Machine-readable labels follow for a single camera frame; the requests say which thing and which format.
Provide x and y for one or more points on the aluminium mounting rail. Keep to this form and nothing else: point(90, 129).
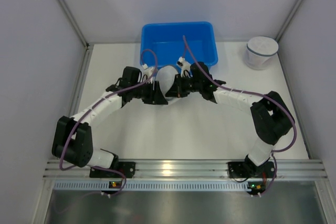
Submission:
point(288, 169)

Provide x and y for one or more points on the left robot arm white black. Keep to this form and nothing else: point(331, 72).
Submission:
point(73, 140)

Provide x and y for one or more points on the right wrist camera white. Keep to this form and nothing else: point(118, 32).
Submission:
point(184, 66)

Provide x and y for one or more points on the white mesh laundry bag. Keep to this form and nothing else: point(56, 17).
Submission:
point(260, 51)
point(165, 76)

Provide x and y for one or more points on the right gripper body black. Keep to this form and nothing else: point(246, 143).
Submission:
point(179, 86)

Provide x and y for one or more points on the blue plastic bin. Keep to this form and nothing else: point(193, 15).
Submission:
point(163, 43)

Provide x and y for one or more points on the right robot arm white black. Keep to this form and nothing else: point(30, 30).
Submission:
point(271, 117)

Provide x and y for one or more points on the slotted cable duct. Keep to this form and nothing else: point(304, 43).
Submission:
point(142, 185)

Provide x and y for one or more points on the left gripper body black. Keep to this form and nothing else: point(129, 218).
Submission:
point(150, 93)

